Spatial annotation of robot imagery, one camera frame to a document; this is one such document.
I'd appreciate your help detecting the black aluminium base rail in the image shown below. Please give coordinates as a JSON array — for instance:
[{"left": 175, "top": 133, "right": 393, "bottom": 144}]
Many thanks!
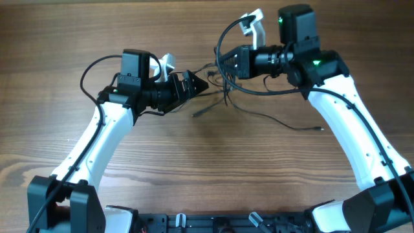
[{"left": 106, "top": 212, "right": 318, "bottom": 233}]

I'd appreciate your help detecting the right camera black cable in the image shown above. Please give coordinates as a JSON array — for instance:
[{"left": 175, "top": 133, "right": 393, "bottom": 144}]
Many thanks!
[{"left": 215, "top": 15, "right": 414, "bottom": 227}]

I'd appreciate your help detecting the left camera black cable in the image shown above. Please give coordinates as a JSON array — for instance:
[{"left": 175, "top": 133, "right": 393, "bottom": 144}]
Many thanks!
[{"left": 25, "top": 54, "right": 123, "bottom": 233}]

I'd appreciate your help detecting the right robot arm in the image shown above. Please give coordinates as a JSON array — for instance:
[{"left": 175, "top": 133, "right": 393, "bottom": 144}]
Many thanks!
[{"left": 215, "top": 4, "right": 413, "bottom": 232}]

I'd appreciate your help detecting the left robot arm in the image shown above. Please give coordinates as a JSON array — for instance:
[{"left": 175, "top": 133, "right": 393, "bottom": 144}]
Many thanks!
[{"left": 27, "top": 49, "right": 209, "bottom": 232}]

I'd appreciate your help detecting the camera black cable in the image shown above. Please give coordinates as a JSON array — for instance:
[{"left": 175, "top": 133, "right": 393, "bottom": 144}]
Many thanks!
[
  {"left": 25, "top": 54, "right": 123, "bottom": 233},
  {"left": 215, "top": 15, "right": 414, "bottom": 227}
]

